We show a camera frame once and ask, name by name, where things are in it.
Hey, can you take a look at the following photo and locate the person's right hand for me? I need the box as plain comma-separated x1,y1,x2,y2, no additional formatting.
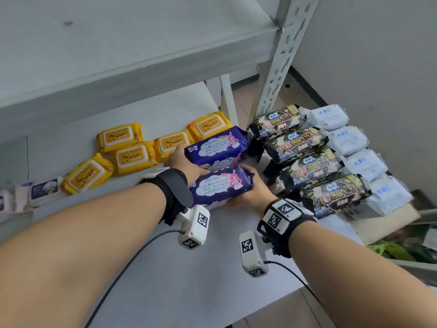
227,164,278,216

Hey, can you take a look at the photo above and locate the person's left hand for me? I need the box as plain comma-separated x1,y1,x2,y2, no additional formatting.
163,145,209,187

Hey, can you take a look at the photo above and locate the white metal shelf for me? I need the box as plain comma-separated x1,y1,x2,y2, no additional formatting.
0,0,321,236

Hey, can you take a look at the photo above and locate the person's left forearm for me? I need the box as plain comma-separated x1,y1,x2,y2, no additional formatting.
0,183,168,328

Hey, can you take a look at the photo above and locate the person's right forearm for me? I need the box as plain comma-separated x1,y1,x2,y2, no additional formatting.
290,220,437,328

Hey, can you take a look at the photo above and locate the white marker plate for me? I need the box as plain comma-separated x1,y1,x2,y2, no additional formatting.
263,198,313,236
141,167,170,179

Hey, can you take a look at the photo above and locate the white rectangular board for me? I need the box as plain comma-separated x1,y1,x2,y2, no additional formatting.
30,146,364,328

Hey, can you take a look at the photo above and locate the green mesh bag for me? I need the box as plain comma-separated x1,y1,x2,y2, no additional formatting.
367,242,419,263

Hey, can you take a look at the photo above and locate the black wrist strap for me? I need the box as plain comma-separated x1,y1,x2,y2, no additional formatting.
138,168,193,226
256,198,318,259

